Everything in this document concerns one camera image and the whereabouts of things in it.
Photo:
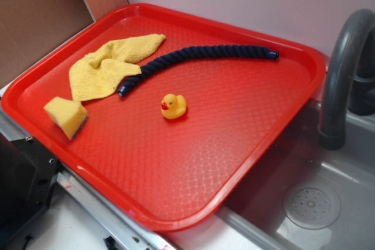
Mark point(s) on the grey plastic sink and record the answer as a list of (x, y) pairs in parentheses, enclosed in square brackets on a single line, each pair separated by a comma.
[(302, 196)]

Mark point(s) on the yellow sponge block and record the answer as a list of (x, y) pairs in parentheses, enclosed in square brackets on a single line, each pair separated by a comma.
[(68, 115)]

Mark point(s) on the yellow rubber duck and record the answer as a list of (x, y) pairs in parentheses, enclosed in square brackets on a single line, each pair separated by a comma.
[(173, 106)]

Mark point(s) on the red plastic tray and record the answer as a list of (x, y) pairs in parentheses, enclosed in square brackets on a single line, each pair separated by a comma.
[(169, 174)]

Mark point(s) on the yellow terry cloth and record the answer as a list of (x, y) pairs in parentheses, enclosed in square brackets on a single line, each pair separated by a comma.
[(98, 74)]

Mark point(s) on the brown cardboard panel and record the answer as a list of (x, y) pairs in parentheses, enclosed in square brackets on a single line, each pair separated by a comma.
[(31, 29)]

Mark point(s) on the grey curved faucet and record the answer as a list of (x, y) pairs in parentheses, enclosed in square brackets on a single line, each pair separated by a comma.
[(349, 85)]

